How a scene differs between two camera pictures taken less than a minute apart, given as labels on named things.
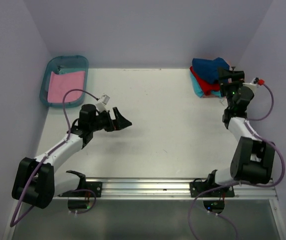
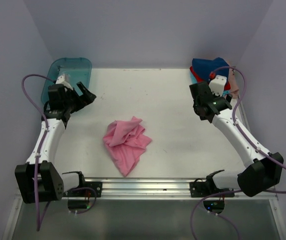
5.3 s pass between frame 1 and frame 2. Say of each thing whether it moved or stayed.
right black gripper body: moved
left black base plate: stayed
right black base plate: stayed
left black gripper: moved
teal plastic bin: stayed
